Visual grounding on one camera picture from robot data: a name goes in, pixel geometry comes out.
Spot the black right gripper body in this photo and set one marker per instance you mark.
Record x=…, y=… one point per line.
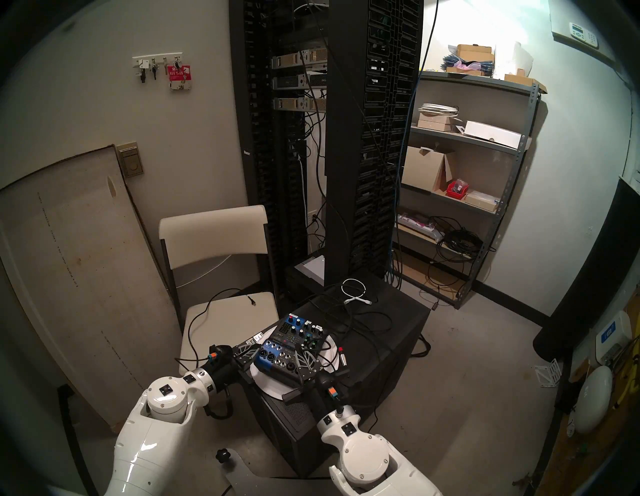
x=327, y=390

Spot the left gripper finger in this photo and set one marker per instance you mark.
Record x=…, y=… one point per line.
x=250, y=359
x=246, y=345

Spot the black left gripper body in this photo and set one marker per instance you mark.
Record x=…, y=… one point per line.
x=225, y=367

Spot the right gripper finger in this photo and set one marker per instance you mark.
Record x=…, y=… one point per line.
x=301, y=372
x=315, y=364

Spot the blue black audio mixer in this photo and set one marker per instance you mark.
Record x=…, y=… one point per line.
x=295, y=332

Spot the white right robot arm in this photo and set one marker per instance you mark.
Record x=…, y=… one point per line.
x=370, y=460

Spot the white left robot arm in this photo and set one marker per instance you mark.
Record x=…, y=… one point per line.
x=165, y=400

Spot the white round plate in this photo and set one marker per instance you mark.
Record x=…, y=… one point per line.
x=270, y=387

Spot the black round knob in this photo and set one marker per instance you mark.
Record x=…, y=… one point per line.
x=223, y=456

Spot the grey flat rack device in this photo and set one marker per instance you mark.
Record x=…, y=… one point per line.
x=311, y=267

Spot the black speaker cabinet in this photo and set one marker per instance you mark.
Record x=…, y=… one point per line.
x=405, y=322

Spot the beige folding chair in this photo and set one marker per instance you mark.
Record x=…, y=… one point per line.
x=212, y=235

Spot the pink white package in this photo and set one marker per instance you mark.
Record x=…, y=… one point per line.
x=419, y=225

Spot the large grey cardboard sheet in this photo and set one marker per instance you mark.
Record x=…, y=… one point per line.
x=75, y=260

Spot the black server rack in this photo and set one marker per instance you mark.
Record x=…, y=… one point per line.
x=347, y=150

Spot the open tan cardboard box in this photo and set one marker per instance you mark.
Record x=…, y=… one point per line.
x=420, y=170

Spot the small red parts bin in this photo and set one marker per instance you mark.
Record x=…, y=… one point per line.
x=457, y=190

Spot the beige flat box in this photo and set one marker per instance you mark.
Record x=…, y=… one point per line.
x=481, y=201

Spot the beige rack unit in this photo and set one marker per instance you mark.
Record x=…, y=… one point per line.
x=300, y=104
x=300, y=58

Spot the white dome device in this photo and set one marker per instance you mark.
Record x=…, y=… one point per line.
x=592, y=400

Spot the small tan box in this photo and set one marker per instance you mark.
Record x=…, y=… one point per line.
x=434, y=124

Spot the black rack server unit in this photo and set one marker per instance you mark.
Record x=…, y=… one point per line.
x=300, y=81

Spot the red key tag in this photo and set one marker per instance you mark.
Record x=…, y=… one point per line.
x=179, y=76

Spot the tall black panel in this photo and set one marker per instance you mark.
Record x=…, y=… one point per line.
x=595, y=285

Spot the white device blue label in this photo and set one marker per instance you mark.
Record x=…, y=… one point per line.
x=611, y=336

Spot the white flat box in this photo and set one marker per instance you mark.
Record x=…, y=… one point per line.
x=492, y=134

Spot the white key hook rack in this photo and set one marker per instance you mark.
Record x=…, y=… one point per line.
x=157, y=57

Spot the grey metal shelf unit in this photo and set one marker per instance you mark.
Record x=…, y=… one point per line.
x=480, y=80

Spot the pile of plastic bags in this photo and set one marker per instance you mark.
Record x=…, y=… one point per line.
x=462, y=66

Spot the small open cardboard box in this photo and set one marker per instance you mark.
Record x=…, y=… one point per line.
x=522, y=82

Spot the brown cardboard box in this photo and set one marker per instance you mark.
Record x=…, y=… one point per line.
x=475, y=53

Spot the white plastic bag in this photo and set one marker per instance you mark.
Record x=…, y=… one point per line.
x=512, y=57

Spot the white Sonitrol alarm cabinet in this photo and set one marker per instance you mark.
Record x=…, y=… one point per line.
x=561, y=20

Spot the beige wall switch plate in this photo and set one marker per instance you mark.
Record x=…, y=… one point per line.
x=131, y=162

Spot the white lattice bracket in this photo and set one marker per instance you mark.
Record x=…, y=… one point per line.
x=547, y=374

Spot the plywood wall board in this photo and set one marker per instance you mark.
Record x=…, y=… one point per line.
x=595, y=450

